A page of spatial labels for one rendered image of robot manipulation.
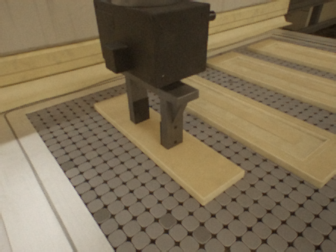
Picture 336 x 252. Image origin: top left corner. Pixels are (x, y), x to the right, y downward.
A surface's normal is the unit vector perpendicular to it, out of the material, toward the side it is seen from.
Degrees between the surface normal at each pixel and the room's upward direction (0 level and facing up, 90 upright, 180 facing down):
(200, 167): 0
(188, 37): 90
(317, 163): 0
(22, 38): 90
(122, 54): 90
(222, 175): 0
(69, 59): 90
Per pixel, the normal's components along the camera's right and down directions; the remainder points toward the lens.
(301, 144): 0.11, -0.73
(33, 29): 0.62, 0.43
